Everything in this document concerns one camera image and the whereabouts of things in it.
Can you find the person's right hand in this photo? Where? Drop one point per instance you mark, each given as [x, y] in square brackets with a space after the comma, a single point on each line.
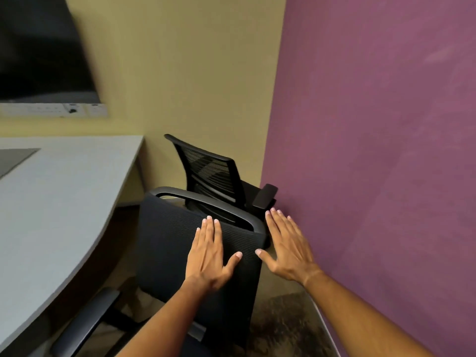
[293, 256]

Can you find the person's left hand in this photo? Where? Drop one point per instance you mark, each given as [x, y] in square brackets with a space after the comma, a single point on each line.
[206, 263]

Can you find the person's right middle finger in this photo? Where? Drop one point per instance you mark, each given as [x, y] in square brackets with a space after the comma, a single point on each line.
[279, 226]

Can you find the person's right thumb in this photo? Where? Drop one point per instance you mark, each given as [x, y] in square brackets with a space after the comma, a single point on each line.
[266, 259]

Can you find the person's left middle finger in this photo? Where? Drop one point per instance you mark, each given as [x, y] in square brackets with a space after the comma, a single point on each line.
[210, 234]

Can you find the person's left thumb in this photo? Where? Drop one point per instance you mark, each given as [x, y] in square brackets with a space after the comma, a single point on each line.
[233, 263]

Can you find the person's left little finger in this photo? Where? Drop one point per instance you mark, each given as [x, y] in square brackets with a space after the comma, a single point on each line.
[196, 240]

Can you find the person's right little finger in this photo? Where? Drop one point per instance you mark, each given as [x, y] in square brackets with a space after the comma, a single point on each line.
[296, 232]

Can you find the person's right forearm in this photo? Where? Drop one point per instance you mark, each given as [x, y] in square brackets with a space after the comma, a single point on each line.
[357, 319]

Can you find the person's left forearm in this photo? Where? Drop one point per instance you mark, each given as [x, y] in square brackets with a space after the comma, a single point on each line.
[163, 319]

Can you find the black fabric-back office chair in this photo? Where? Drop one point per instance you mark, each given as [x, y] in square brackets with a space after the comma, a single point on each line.
[163, 241]

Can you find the black mesh-back office chair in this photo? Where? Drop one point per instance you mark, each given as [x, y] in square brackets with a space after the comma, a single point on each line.
[212, 174]

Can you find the white wall socket strip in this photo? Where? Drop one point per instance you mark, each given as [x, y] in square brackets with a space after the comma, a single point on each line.
[55, 109]

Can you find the black wall-mounted screen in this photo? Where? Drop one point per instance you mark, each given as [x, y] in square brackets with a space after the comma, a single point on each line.
[41, 51]

